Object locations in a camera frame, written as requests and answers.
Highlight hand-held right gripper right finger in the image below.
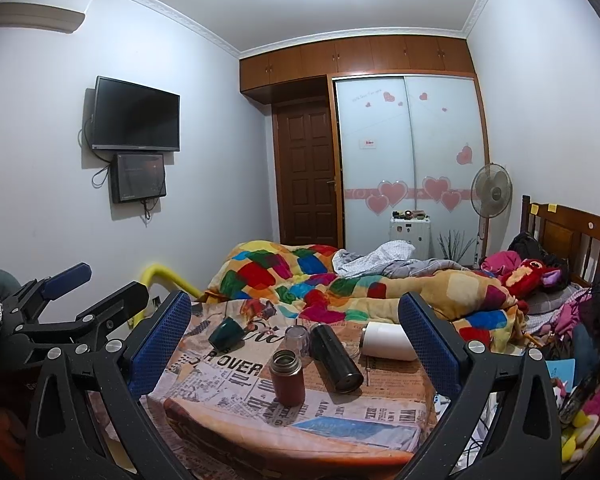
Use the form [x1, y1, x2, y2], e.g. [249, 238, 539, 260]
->
[395, 292, 564, 480]

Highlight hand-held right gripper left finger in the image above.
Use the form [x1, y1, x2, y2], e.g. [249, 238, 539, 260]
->
[25, 290, 201, 480]

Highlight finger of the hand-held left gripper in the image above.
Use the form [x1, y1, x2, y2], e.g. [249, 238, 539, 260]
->
[0, 261, 93, 332]
[10, 281, 151, 358]

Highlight white cup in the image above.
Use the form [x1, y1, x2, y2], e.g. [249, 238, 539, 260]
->
[361, 321, 420, 362]

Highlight dark green cup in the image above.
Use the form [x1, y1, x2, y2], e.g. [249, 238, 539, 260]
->
[208, 316, 246, 352]

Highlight clear glass cup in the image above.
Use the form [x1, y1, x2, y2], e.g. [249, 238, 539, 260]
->
[283, 325, 314, 359]

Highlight black thermos bottle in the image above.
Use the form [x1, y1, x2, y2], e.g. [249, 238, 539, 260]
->
[308, 323, 365, 395]

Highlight newspaper print tablecloth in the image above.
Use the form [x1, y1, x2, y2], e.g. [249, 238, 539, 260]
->
[145, 299, 442, 467]

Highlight grey crumpled cloth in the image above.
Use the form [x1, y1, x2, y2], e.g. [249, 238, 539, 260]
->
[332, 240, 475, 279]

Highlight spiky potted plant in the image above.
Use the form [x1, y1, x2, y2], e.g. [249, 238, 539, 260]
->
[437, 229, 477, 264]

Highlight pink clothing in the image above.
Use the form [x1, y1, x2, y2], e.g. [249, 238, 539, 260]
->
[480, 252, 523, 275]

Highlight white floor appliance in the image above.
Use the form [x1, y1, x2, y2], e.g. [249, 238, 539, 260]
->
[389, 215, 433, 262]

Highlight red plush toy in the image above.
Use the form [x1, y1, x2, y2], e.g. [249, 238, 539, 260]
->
[500, 258, 567, 299]

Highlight brown thermos bottle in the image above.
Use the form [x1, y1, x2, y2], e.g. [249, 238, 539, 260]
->
[268, 349, 307, 408]

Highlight blue book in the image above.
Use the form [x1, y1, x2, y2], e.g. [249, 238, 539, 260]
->
[545, 359, 577, 392]

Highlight colourful patchwork quilt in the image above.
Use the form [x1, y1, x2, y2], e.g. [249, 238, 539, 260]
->
[204, 241, 532, 357]

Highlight black bag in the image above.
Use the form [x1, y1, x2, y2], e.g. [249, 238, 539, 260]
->
[508, 232, 543, 262]

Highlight standing electric fan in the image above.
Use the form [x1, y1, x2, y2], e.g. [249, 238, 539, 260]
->
[469, 162, 514, 267]

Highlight pile of plush toys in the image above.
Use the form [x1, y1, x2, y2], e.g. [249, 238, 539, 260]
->
[554, 375, 600, 463]

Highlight wooden bed headboard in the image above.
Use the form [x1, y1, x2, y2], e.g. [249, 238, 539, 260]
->
[521, 195, 600, 288]

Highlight white sliding wardrobe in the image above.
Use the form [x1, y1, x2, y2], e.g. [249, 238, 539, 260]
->
[331, 73, 492, 267]

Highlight brown wooden door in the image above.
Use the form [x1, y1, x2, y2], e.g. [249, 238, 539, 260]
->
[272, 99, 342, 251]

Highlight white air conditioner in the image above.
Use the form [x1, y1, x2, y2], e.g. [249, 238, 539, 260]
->
[0, 0, 100, 35]

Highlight wooden overhead cabinet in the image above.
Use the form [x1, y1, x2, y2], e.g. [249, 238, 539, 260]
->
[238, 35, 479, 107]

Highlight yellow bed rail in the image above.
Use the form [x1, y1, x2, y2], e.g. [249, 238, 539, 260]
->
[129, 262, 204, 332]

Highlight black television cable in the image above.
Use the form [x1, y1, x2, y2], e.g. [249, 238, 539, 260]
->
[78, 87, 115, 189]

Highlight small black wall monitor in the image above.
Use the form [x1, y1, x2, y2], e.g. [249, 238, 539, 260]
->
[110, 152, 168, 205]

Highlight black wall television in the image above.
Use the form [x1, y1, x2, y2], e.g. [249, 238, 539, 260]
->
[90, 75, 182, 153]

